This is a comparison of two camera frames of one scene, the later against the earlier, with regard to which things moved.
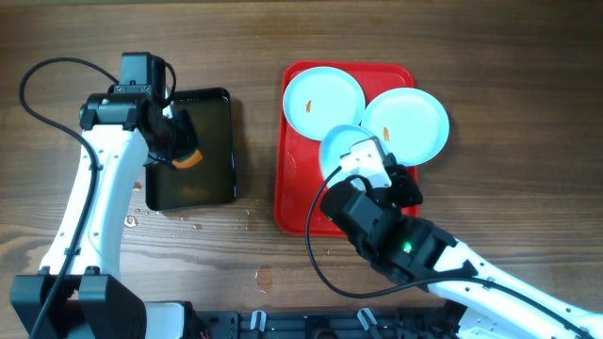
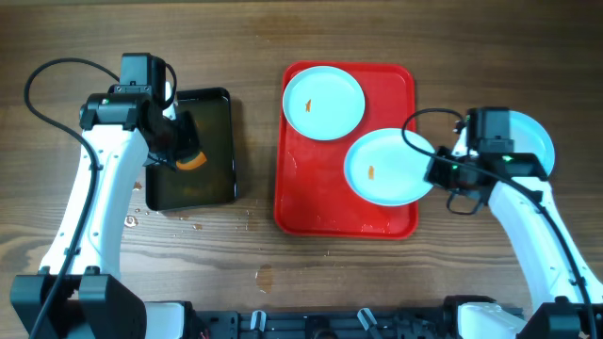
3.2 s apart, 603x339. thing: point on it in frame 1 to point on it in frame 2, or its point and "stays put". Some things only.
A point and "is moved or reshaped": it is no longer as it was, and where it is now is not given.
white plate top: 318,99 stays put
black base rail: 330,324 stays put
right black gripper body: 402,192 to 446,175
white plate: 412,123 is moved or reshaped
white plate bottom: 335,142 to 529,137
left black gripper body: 181,134 stays put
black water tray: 211,179 stays put
